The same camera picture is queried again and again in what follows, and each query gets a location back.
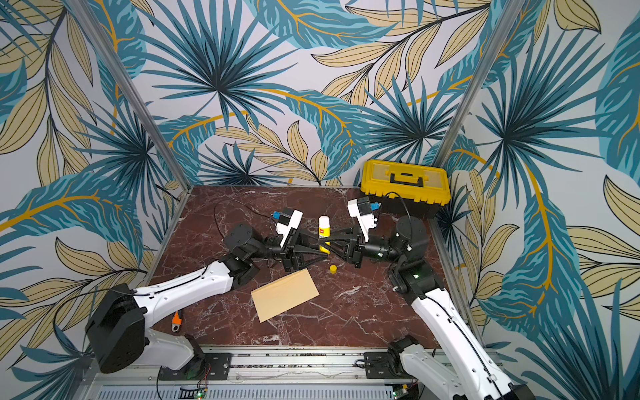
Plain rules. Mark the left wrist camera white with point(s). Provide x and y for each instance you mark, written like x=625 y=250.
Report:
x=287 y=221

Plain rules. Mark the aluminium front rail frame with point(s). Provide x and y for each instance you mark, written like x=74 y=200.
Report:
x=258 y=372

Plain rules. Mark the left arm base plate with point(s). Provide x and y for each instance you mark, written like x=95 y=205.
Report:
x=208 y=366

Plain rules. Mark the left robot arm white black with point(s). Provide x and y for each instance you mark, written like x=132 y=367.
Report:
x=121 y=332

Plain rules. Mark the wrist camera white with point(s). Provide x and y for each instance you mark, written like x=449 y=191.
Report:
x=363 y=210
x=287 y=221

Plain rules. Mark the orange handled wrench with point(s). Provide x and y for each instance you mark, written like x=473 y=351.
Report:
x=177 y=321

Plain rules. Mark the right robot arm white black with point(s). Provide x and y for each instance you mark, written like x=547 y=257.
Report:
x=470 y=373

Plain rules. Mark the left corner aluminium post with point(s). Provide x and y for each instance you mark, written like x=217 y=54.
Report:
x=89 y=24

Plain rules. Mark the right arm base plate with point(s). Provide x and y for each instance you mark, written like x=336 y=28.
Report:
x=384 y=365

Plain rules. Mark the right corner aluminium post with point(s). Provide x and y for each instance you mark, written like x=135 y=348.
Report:
x=485 y=63

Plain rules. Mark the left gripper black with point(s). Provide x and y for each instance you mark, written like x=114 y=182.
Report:
x=290 y=258

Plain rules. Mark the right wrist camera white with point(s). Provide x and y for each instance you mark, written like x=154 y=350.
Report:
x=363 y=210

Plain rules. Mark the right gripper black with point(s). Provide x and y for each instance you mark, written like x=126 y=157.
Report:
x=355 y=250

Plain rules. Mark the corner aluminium post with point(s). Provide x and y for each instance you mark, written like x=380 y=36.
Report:
x=485 y=63
x=89 y=24

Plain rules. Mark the yellow black toolbox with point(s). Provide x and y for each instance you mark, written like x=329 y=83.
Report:
x=425 y=190

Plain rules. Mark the manila paper envelope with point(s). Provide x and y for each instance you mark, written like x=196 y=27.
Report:
x=284 y=294

